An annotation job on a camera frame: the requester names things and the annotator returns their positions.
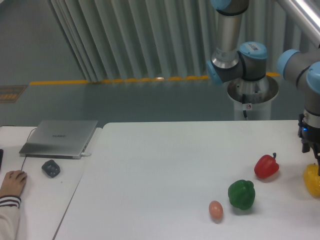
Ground person's hand on mouse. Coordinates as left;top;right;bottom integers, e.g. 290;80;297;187
0;170;28;197

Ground black base cable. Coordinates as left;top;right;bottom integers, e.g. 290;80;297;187
241;93;249;121

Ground dark grey small tray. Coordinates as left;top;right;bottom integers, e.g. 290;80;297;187
41;159;61;178

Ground white usb dongle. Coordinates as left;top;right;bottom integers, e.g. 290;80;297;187
81;153;92;157

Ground yellow bell pepper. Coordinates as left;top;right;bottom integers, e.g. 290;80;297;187
303;163;320;198

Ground white sleeve forearm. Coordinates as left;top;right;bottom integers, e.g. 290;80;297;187
0;195;21;240

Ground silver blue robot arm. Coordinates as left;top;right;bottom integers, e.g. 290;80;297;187
206;0;320;159

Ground green bell pepper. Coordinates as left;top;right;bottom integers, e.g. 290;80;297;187
227;179;256;211

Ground white pleated curtain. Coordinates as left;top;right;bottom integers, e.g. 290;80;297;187
49;0;320;82

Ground silver closed laptop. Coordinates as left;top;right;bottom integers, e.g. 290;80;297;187
19;120;98;159

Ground red bell pepper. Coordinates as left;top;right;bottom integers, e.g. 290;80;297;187
254;152;280;179

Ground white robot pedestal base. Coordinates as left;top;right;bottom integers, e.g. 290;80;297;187
227;75;279;121

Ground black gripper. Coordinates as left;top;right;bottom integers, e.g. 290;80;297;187
297;109;320;176

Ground brown egg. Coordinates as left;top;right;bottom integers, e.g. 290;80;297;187
208;200;224;220

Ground black keyboard edge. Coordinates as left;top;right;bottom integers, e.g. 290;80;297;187
0;149;4;171

